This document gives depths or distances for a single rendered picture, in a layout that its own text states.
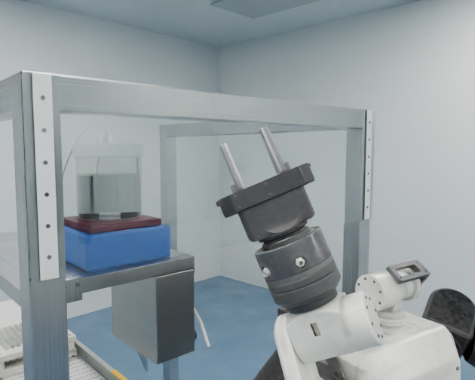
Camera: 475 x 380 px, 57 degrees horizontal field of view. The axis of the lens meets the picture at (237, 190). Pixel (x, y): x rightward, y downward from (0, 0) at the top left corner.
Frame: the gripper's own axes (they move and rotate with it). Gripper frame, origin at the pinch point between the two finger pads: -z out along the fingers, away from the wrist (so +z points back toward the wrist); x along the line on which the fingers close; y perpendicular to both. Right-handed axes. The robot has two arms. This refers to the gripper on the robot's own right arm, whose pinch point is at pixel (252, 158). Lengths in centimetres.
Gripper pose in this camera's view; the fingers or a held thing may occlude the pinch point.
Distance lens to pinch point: 55.0
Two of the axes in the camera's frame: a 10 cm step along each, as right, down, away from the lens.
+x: 9.2, -3.9, 0.4
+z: 3.9, 9.2, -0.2
